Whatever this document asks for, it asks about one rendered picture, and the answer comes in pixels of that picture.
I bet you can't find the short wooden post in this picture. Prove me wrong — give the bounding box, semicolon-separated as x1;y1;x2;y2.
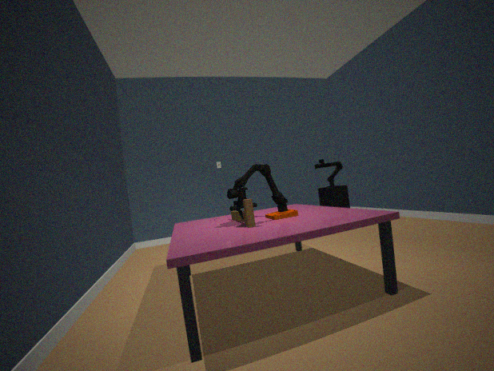
243;199;255;228

